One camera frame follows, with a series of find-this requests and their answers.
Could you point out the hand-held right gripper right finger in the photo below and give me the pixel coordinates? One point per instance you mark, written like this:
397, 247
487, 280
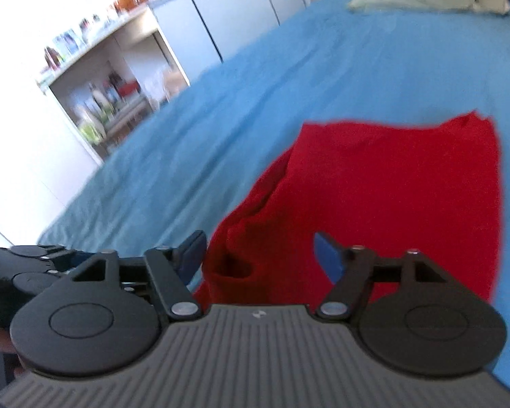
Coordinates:
329, 259

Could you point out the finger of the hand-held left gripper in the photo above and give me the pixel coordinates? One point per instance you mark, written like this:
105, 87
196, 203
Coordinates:
34, 250

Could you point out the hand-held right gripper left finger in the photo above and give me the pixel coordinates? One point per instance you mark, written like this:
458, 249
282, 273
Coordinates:
194, 251

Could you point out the red knit sweater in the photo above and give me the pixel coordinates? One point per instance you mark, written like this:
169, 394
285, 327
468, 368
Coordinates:
386, 195

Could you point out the bed with blue sheet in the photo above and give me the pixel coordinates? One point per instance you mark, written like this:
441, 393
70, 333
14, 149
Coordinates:
323, 72

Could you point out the white shelf unit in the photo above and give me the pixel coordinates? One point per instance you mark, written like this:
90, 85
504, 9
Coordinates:
110, 76

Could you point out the white wardrobe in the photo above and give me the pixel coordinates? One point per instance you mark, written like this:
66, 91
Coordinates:
229, 8

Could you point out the orange bottle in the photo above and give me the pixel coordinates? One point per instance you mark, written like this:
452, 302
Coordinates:
125, 1

